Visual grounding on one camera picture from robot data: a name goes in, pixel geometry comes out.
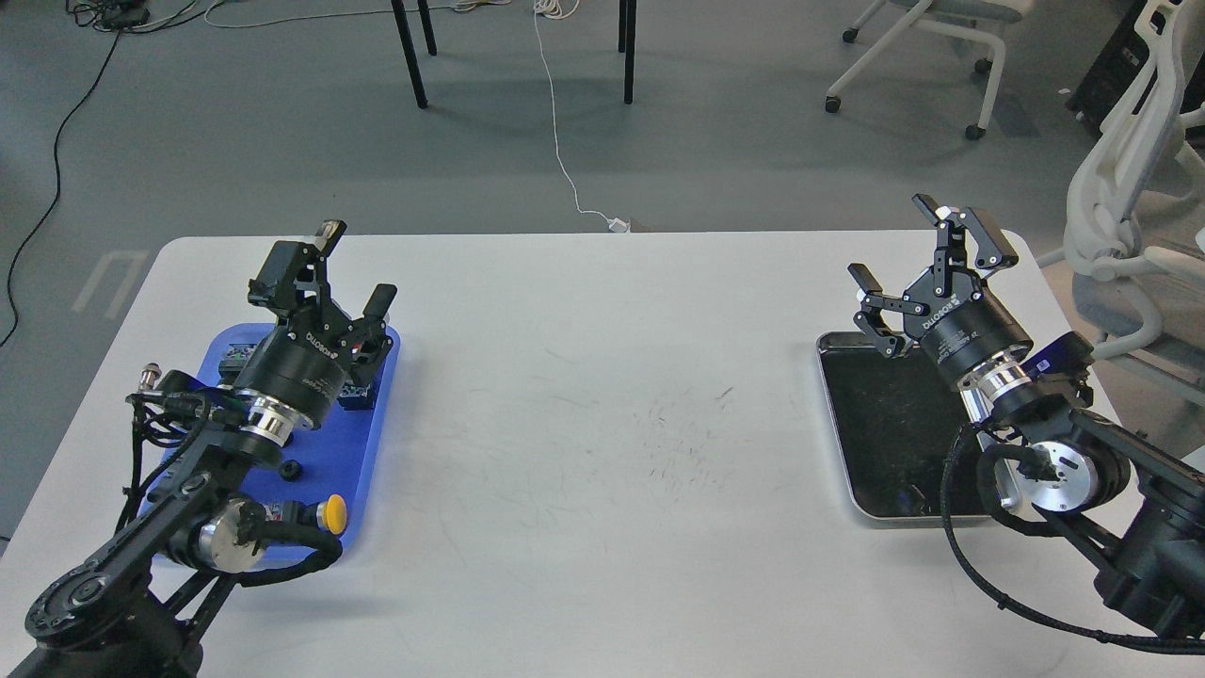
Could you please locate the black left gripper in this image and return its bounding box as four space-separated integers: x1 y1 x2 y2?
233 219 396 429

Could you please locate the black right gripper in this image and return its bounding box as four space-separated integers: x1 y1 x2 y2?
847 194 1034 389

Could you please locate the small black gear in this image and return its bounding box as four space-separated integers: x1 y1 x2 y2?
277 460 304 482

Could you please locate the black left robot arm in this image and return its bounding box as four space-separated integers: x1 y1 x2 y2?
13 219 396 677

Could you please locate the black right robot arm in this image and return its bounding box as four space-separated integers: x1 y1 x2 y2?
848 193 1204 655

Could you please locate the silver metal tray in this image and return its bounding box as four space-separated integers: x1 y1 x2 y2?
816 331 970 527

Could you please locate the blue plastic tray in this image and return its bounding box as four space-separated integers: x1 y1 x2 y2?
159 323 401 548

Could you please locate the white office chair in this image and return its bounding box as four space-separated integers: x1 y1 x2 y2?
1038 1 1203 372

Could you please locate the white rolling chair base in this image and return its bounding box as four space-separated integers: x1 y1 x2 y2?
825 0 1023 140

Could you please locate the black table leg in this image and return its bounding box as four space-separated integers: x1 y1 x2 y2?
617 0 637 105
389 0 437 110

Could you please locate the red push button switch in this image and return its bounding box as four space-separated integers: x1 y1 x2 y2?
337 364 386 412

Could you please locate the yellow push button switch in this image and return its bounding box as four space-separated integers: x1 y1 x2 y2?
264 493 348 536

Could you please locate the white floor cable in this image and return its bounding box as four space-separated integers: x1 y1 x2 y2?
452 0 630 232

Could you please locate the black floor cable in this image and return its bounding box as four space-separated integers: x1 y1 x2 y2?
0 0 227 347

